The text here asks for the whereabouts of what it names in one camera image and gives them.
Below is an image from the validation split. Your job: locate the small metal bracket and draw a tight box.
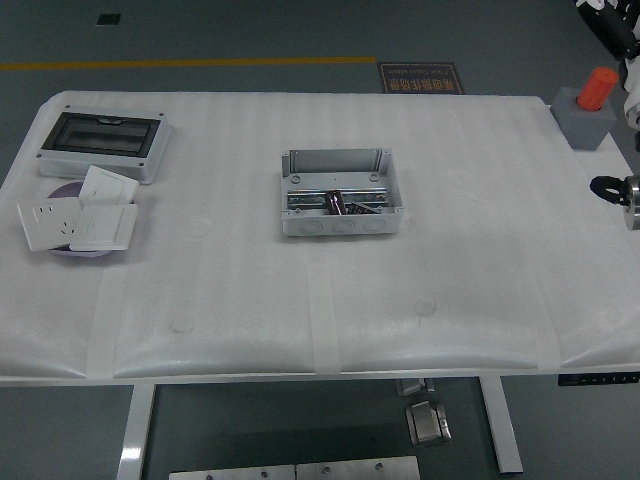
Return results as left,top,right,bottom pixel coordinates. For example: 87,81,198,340
395,378,436,397

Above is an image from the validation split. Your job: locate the large metal bracket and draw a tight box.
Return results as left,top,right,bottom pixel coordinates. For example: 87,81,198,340
404,399,453,447

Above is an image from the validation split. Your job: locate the grey junction box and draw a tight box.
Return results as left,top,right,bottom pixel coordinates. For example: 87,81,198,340
280,148,404,237

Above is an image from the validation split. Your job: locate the purple round plate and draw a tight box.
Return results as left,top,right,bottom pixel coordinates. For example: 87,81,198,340
47,182,139,259

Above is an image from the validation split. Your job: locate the white table leg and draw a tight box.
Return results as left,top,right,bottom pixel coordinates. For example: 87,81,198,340
478,376,524,475
117,384,157,480

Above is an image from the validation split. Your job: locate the black table control panel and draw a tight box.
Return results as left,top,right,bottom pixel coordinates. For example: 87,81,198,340
558,372,640,387

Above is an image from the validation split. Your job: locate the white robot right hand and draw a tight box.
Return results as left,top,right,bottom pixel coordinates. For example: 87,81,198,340
574,0,640,129

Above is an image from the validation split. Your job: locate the white socket panel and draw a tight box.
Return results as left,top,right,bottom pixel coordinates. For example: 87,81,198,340
17,198,84,252

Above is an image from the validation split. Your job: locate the white foam mat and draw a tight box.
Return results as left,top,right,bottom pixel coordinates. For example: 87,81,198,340
0,90,640,379

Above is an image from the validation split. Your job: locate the grey box with clear cover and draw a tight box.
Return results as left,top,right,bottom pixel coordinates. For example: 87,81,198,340
37,103,174,186

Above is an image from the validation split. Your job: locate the grey block holder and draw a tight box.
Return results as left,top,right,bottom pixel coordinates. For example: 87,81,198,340
551,87,617,150

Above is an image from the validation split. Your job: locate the brown floor sign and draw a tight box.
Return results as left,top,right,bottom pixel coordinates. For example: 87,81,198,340
377,62,465,95

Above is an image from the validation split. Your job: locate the white tape strip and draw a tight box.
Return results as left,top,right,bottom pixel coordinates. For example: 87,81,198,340
517,272,564,374

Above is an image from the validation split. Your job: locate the orange cylinder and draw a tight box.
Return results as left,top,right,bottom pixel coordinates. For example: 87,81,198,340
576,67,620,112

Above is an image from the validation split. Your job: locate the metal plate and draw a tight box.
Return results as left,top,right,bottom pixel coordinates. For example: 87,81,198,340
168,464,296,480
295,455,421,480

